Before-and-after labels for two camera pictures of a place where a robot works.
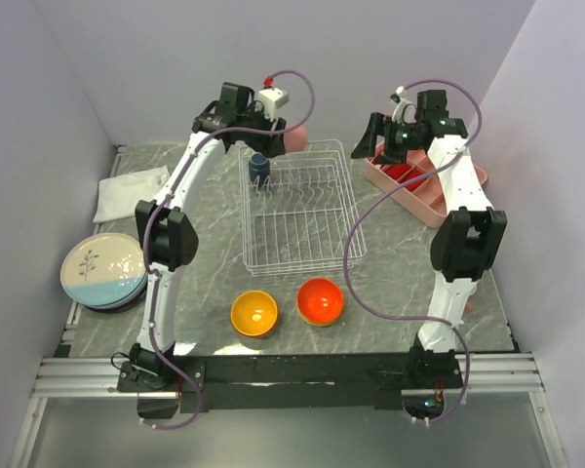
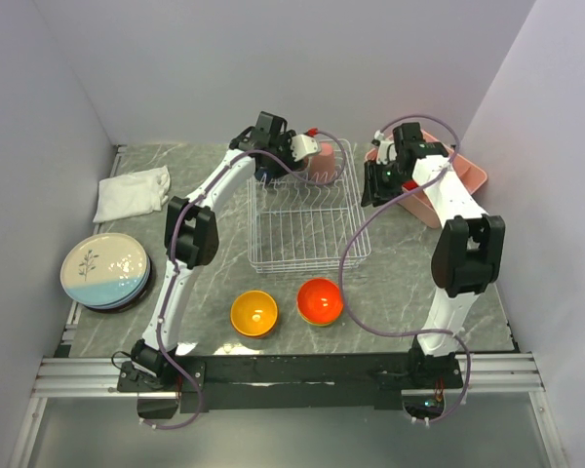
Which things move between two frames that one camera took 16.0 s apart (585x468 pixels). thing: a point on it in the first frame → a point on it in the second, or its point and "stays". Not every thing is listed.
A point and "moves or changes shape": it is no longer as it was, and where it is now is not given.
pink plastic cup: [295, 140] moves or changes shape
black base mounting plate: [289, 382] stays
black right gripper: [377, 127] → [372, 191]
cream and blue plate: [105, 271] stays
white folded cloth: [118, 196] stays
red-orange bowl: [320, 301] stays
